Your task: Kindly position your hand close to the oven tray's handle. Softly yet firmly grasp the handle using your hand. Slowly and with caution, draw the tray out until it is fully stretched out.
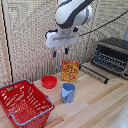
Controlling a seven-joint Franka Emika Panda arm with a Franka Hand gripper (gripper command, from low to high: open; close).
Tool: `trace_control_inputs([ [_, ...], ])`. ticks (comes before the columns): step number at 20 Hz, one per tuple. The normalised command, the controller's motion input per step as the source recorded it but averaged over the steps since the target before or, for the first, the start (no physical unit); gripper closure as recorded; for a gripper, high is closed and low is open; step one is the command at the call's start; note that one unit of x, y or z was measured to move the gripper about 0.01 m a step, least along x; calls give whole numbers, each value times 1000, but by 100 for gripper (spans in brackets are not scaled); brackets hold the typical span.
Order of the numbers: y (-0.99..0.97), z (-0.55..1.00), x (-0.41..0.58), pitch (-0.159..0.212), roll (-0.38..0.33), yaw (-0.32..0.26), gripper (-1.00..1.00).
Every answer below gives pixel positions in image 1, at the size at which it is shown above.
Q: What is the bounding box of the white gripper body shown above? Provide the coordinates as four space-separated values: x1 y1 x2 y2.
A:
44 27 80 50

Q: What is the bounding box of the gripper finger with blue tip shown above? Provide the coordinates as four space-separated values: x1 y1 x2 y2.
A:
51 48 58 59
64 46 70 56

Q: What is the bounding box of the red yellow snack box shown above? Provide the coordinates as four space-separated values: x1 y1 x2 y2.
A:
60 59 81 84

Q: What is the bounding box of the black toaster oven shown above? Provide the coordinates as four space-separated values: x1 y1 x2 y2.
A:
91 37 128 80

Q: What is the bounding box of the red bowl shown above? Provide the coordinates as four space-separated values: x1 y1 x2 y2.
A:
40 75 58 90

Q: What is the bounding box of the blue plastic cup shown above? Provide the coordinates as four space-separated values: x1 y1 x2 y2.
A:
60 82 77 104

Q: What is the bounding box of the red plastic shopping basket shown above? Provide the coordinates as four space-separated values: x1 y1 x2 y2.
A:
0 78 55 128

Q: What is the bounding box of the black cable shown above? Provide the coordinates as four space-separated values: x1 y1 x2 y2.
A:
78 9 128 37

